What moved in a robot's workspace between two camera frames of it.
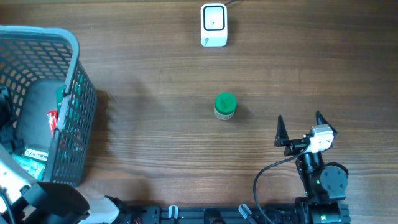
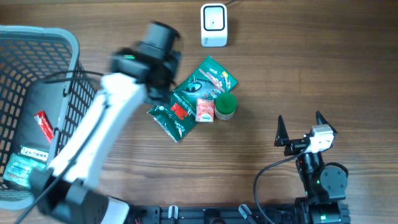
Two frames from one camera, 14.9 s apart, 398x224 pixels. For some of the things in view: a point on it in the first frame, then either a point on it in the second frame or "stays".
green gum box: [37, 155] stays
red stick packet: [53, 118] to [45, 125]
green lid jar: [226, 104] stays
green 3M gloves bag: [60, 94] to [207, 81]
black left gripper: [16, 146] to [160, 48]
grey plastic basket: [53, 98] stays
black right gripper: [282, 140] stays
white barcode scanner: [214, 25] stays
